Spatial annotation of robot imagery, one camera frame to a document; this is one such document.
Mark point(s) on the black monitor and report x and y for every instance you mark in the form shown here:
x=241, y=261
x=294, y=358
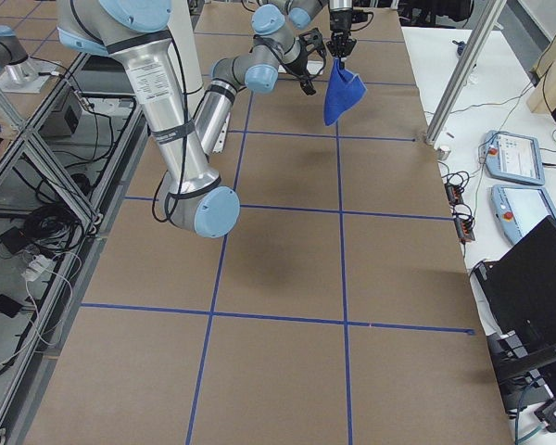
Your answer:
x=521, y=292

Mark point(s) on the aluminium frame post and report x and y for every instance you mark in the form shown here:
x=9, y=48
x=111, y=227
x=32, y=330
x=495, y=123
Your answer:
x=464, y=67

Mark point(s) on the small metal cylinder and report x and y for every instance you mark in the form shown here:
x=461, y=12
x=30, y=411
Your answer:
x=443, y=152

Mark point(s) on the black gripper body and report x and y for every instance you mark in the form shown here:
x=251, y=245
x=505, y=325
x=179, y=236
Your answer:
x=296, y=59
x=341, y=21

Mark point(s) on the black cable hub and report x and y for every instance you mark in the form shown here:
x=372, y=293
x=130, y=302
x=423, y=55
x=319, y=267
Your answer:
x=464, y=230
x=454, y=194

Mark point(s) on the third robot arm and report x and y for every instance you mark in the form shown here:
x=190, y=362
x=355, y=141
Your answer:
x=19, y=73

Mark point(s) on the grey control box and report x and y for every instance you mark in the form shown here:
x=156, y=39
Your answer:
x=64, y=118

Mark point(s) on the far teach pendant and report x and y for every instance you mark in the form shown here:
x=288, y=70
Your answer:
x=513, y=157

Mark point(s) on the blue towel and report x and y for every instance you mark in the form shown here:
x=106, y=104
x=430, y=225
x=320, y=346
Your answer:
x=345, y=90

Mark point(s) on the near teach pendant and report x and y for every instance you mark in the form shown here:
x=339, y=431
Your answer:
x=520, y=208

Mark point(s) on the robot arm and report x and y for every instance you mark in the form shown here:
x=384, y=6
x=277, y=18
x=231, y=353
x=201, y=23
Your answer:
x=136, y=34
x=340, y=4

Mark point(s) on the teach pendant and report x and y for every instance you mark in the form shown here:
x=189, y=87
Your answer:
x=513, y=157
x=520, y=208

